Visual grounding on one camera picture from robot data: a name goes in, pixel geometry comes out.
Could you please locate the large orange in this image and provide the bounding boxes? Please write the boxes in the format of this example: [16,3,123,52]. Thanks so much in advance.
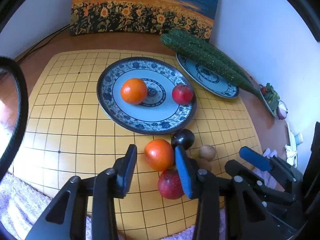
[144,139,174,171]

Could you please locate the small orange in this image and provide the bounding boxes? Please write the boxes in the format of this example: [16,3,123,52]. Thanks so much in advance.
[120,78,148,105]

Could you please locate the red apple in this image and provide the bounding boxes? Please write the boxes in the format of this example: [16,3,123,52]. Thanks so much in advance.
[172,83,194,105]

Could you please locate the brown kiwi front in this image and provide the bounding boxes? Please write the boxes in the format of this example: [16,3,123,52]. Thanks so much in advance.
[198,159,212,172]

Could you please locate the brown kiwi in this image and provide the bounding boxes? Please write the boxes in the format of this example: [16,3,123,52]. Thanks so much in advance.
[199,145,216,161]
[198,159,212,172]

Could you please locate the brown kiwi right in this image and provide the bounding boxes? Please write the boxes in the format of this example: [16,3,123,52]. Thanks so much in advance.
[199,145,216,161]

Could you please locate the yellow go board mat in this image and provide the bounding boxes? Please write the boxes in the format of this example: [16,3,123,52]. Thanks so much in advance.
[9,50,262,239]

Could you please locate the red pomegranate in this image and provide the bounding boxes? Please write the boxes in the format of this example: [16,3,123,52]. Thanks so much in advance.
[158,170,184,200]

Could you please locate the salad dish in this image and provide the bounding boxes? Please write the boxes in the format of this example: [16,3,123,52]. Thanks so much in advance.
[259,83,289,120]

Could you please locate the dark plum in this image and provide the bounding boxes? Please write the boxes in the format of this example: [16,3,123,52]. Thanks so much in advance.
[171,129,195,150]

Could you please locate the purple fluffy towel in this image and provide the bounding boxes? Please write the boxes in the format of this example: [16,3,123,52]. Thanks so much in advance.
[0,172,226,240]

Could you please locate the left blue white plate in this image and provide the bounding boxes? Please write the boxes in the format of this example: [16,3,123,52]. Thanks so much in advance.
[97,57,197,135]

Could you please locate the blue white plate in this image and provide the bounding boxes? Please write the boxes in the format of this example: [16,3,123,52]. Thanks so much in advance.
[97,57,197,135]
[176,53,239,99]

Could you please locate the right blue white plate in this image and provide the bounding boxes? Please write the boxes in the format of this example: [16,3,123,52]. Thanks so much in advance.
[176,53,239,99]

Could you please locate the rear green bitter gourd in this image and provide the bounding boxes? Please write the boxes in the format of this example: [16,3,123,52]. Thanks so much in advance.
[169,29,250,82]

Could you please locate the green bitter gourd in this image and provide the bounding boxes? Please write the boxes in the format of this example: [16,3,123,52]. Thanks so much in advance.
[169,29,250,82]
[160,33,262,99]

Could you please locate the front green bitter gourd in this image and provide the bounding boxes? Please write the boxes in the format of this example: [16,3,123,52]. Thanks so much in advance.
[160,33,262,99]

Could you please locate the sunflower field painting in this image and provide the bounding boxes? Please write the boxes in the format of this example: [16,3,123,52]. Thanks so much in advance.
[70,0,218,41]

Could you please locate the black looped cable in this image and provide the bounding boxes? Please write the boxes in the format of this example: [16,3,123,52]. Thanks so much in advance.
[0,56,29,181]

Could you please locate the black cable on table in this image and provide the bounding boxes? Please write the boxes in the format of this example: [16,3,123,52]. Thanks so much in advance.
[15,23,71,65]

